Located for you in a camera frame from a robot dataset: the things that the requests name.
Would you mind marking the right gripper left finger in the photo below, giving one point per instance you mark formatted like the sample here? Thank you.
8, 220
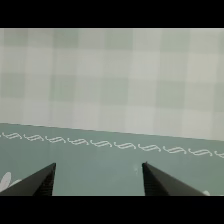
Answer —
36, 185

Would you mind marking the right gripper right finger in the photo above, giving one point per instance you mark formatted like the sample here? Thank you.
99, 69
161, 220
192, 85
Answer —
163, 185

